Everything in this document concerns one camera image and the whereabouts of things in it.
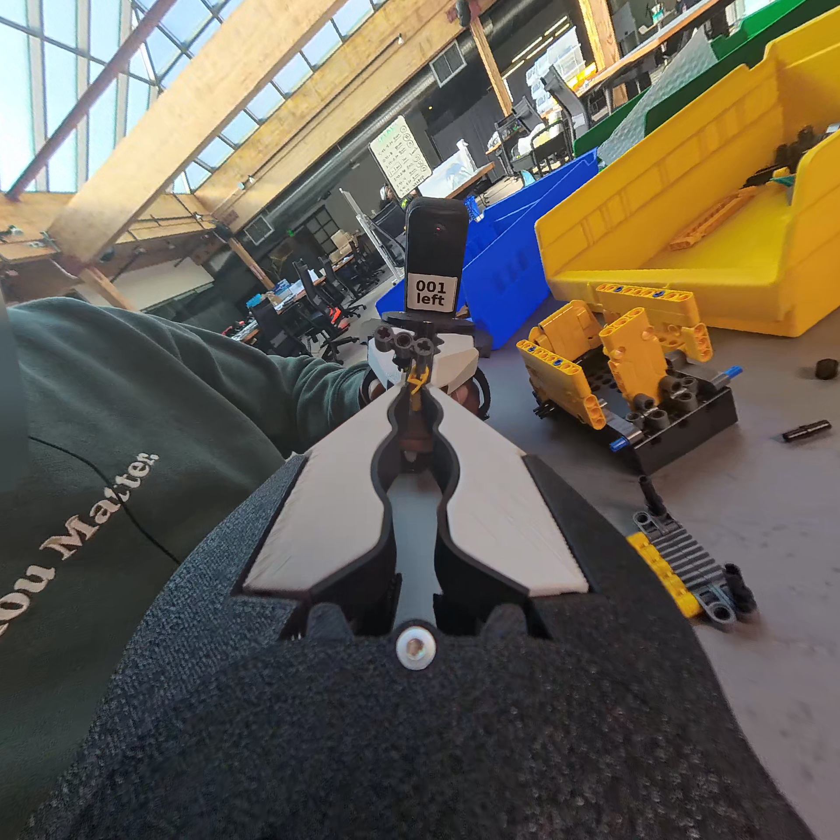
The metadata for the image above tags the black office chair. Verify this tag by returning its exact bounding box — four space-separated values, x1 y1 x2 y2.
292 256 368 363

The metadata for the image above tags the person's left forearm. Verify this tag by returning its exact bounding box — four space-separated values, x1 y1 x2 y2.
259 357 371 457

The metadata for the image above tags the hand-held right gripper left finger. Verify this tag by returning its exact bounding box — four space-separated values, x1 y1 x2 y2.
241 386 403 597

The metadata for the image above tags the green plastic bin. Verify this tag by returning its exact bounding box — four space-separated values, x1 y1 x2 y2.
574 0 824 157

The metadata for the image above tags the orange lego beam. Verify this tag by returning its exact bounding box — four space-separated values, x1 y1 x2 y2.
669 187 765 252

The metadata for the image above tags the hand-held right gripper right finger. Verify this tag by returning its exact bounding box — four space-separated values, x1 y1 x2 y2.
428 385 589 598

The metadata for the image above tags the yellow plastic bin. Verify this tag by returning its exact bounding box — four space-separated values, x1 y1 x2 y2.
535 7 840 337

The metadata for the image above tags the whiteboard on stand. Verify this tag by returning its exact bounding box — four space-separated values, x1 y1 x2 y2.
369 115 434 198

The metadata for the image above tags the grey ribbed lego subassembly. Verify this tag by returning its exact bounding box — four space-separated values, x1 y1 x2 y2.
626 476 757 632

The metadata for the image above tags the yellow lego robot model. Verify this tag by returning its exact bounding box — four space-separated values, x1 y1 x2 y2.
516 283 744 475

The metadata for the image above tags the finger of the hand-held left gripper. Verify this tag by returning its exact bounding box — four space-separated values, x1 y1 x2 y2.
427 333 481 390
367 332 406 388

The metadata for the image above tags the black lego connector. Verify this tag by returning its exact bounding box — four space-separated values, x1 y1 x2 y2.
375 323 439 368

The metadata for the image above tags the large bubble wrap sheet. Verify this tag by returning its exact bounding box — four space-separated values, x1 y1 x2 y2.
597 29 719 165

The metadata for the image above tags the person's green hoodie torso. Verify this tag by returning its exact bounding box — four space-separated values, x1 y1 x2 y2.
0 297 309 840

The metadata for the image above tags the blue plastic bin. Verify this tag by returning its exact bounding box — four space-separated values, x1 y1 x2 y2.
375 150 601 350

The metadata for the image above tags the black lego parts cluster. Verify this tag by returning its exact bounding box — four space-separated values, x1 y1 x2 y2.
748 125 831 188

